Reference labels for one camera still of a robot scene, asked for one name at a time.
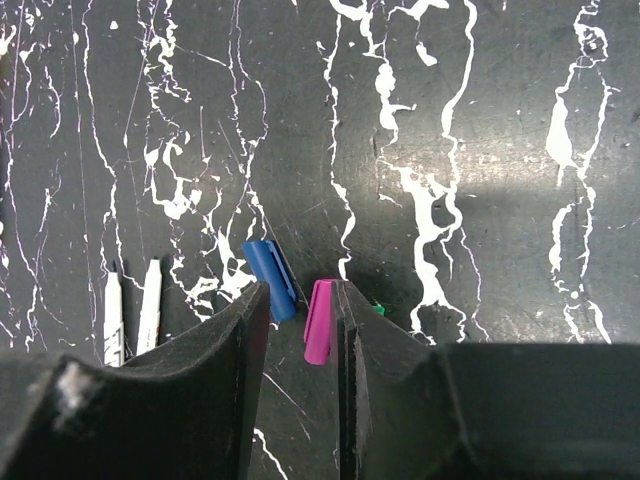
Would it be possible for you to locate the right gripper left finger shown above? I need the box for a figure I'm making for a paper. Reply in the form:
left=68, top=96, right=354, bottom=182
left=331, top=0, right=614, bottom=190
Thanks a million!
left=1, top=282, right=270, bottom=479

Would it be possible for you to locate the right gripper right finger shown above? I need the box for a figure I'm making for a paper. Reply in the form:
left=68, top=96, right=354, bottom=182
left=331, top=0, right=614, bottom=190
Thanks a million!
left=331, top=281, right=639, bottom=479

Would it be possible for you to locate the magenta pen cap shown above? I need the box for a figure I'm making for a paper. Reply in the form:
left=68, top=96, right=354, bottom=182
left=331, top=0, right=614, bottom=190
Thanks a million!
left=304, top=279, right=333, bottom=366

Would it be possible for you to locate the white pen blue tip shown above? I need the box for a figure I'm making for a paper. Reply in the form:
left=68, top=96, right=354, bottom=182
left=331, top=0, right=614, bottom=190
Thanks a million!
left=103, top=261, right=125, bottom=368

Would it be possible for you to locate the blue pen cap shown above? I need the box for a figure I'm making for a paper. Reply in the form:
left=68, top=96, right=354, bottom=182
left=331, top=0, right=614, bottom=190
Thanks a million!
left=242, top=240, right=298, bottom=324

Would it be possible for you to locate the white pen green end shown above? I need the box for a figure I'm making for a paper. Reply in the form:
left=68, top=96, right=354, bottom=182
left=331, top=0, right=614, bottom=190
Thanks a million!
left=136, top=258, right=162, bottom=356

